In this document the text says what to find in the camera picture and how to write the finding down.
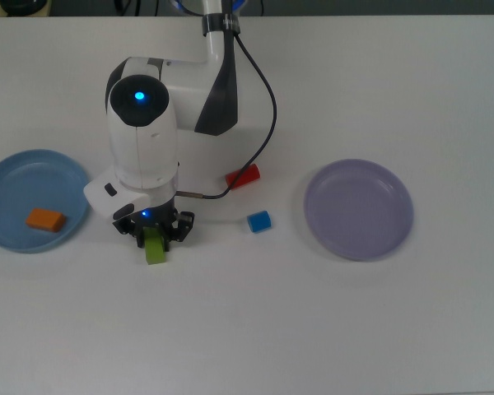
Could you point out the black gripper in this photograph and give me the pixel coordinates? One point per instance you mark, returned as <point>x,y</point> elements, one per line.
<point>160,216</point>

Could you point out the green block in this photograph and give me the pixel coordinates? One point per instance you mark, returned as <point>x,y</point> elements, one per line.
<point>154,249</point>

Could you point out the blue block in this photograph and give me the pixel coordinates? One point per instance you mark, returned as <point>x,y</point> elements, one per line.
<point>258,222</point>

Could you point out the red cylinder block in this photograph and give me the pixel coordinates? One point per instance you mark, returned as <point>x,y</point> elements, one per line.
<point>251,175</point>

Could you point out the orange block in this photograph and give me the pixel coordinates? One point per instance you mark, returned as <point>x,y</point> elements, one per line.
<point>45,220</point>

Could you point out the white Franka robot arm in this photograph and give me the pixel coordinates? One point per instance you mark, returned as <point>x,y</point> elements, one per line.
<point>144,148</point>

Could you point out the blue plate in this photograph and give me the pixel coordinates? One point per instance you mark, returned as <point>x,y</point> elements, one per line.
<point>20,185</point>

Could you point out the purple plate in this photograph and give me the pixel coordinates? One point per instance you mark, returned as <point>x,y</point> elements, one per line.
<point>358,210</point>

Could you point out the black round object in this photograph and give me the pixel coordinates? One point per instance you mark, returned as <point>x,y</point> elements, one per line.
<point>20,4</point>

